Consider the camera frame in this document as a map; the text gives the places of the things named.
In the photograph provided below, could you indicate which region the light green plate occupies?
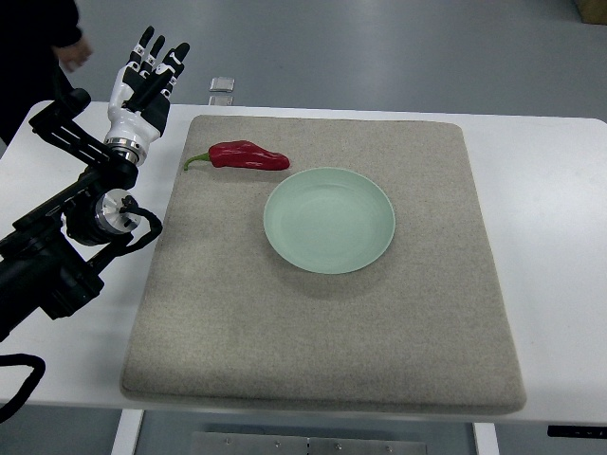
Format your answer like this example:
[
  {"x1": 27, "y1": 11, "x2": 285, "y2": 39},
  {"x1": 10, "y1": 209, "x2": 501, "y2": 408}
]
[{"x1": 263, "y1": 168, "x2": 396, "y2": 275}]

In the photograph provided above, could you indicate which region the white table leg left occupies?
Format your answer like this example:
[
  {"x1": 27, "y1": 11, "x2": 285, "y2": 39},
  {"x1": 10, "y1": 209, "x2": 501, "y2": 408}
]
[{"x1": 110, "y1": 409, "x2": 144, "y2": 455}]

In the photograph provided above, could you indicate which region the person in dark clothes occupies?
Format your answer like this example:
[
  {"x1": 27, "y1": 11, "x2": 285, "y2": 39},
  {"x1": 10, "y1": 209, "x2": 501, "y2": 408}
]
[{"x1": 1, "y1": 1, "x2": 92, "y2": 144}]

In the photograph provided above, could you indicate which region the black table control panel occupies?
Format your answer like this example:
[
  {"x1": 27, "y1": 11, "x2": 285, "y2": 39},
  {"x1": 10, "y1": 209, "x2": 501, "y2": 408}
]
[{"x1": 546, "y1": 425, "x2": 607, "y2": 439}]

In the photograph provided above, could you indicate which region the cardboard box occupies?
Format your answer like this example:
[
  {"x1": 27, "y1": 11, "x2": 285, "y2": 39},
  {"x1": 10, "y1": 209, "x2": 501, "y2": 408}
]
[{"x1": 574, "y1": 0, "x2": 607, "y2": 25}]

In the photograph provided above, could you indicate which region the white table leg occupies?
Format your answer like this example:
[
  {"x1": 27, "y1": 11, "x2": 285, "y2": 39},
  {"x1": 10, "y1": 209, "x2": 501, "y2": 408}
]
[
  {"x1": 472, "y1": 423, "x2": 500, "y2": 455},
  {"x1": 110, "y1": 409, "x2": 144, "y2": 455}
]

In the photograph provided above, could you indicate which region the white table leg right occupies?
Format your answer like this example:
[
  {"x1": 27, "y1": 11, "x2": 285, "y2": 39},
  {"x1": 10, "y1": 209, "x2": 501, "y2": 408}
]
[{"x1": 472, "y1": 423, "x2": 500, "y2": 455}]

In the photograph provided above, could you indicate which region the metal table base plate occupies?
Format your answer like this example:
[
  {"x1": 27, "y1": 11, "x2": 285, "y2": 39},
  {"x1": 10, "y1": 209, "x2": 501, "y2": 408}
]
[{"x1": 190, "y1": 432, "x2": 428, "y2": 455}]

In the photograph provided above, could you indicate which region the red pepper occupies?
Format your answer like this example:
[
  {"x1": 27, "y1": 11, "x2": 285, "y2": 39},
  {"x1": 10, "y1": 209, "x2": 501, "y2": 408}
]
[{"x1": 183, "y1": 140, "x2": 290, "y2": 171}]

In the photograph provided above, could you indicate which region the black sleeved cable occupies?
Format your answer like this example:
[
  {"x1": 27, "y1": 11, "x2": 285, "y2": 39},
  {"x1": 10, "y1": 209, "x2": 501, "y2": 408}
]
[{"x1": 0, "y1": 353, "x2": 47, "y2": 423}]

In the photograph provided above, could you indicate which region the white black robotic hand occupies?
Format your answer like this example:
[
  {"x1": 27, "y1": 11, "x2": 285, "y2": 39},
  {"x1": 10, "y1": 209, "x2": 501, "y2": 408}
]
[{"x1": 104, "y1": 27, "x2": 190, "y2": 166}]

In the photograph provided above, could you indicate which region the clear floor outlet cover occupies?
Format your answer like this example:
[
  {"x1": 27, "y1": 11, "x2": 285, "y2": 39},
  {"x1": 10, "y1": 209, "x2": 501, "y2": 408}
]
[{"x1": 209, "y1": 76, "x2": 235, "y2": 93}]

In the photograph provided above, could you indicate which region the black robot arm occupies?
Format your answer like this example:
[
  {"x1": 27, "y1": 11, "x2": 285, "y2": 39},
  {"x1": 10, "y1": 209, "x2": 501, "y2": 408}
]
[{"x1": 1, "y1": 88, "x2": 162, "y2": 338}]

